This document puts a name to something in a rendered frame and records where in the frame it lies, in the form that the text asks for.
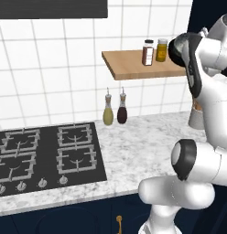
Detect yellow oil bottle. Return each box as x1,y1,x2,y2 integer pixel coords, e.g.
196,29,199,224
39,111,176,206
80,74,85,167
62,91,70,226
102,87,114,126

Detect dark vinegar bottle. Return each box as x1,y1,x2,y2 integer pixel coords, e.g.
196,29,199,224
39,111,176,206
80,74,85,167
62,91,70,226
116,86,128,125

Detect red spice jar black lid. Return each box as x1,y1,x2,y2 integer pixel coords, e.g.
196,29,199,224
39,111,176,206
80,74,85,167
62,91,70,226
141,38,155,67

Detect white utensil pot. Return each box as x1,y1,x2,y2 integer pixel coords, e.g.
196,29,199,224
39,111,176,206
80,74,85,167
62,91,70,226
188,98,207,131

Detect yellow spice jar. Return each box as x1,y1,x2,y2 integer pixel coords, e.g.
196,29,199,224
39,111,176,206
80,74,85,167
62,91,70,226
155,37,168,63

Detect black gas hob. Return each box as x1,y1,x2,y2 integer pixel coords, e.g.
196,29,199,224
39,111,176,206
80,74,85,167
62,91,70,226
0,122,108,198

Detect dark blue base cabinets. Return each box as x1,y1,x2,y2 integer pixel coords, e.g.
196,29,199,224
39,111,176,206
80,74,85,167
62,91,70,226
0,193,227,234

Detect dark range hood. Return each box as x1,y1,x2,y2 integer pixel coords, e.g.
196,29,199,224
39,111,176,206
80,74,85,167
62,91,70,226
0,0,109,20

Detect wooden wall shelf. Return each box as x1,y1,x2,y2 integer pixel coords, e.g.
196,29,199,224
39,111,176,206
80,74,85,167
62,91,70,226
101,48,188,81

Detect brass cabinet handle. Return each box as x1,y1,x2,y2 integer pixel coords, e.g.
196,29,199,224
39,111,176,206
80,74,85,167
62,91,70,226
115,215,124,234

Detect dark blue wall cabinet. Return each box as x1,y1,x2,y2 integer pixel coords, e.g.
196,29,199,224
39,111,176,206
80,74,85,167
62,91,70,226
187,0,227,35

